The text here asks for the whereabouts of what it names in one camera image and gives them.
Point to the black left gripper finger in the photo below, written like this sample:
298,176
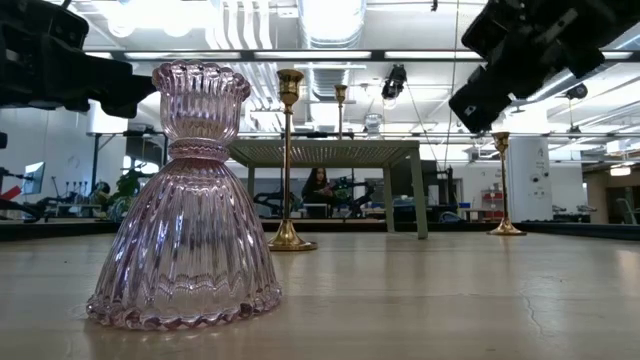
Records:
100,85

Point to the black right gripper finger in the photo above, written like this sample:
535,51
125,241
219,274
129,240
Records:
482,100

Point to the gold metal candlestick holder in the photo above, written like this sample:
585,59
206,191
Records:
340,92
289,82
501,142

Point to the clear ribbed glass candle holder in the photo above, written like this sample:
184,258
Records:
372,125

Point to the pink ribbed glass candle holder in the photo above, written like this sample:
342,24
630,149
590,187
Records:
190,225

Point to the black background robot arm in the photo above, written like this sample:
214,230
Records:
357,197
272,200

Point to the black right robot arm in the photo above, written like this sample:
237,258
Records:
625,15

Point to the red storage rack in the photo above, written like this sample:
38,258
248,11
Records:
492,196

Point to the green artificial plant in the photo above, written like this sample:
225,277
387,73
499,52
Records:
127,187

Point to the computer monitor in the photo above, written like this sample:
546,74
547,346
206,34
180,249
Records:
34,177

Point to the black overhead crossbar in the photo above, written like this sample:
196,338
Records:
377,55

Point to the pale green perforated metal shelf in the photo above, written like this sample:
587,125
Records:
325,152

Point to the person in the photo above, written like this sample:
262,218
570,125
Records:
316,187

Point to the black overhead camera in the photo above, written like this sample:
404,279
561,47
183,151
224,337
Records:
395,82

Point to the black aluminium table frame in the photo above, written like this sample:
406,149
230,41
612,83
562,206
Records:
450,227

